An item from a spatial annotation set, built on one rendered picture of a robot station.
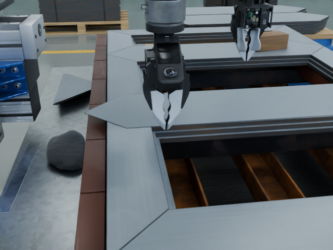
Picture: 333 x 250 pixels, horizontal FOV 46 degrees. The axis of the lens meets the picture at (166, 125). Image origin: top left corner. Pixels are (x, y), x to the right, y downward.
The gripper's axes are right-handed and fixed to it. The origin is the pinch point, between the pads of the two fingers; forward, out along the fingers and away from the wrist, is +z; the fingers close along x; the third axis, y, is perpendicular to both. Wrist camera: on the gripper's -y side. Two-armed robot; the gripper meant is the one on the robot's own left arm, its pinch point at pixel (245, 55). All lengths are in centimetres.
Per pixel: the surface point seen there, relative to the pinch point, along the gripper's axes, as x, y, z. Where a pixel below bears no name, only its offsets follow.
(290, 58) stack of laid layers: 20.7, -17.6, 7.0
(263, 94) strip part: 1.0, 13.5, 6.0
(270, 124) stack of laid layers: -2.2, 27.4, 7.2
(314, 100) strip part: 11.6, 18.4, 6.1
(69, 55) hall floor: -89, -317, 88
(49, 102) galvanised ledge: -58, -27, 22
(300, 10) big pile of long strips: 55, -90, 5
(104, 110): -37.3, 18.5, 5.7
